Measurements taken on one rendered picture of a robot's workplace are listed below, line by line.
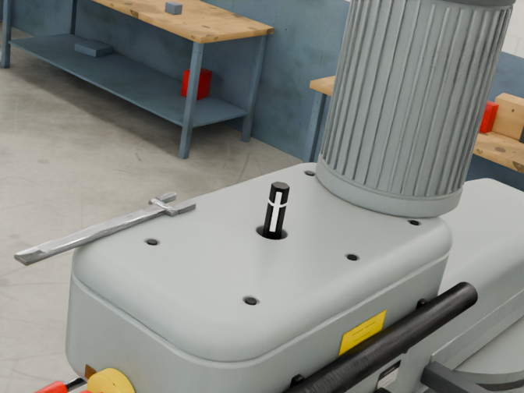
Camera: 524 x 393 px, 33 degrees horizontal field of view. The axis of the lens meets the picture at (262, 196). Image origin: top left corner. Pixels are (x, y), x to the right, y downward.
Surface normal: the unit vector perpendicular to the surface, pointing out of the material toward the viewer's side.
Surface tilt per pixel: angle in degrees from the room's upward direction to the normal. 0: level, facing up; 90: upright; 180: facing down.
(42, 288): 0
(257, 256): 0
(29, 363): 0
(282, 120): 90
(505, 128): 90
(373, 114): 90
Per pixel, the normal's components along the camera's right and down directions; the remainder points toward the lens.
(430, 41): -0.07, 0.40
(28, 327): 0.16, -0.90
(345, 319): 0.75, 0.38
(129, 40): -0.64, 0.22
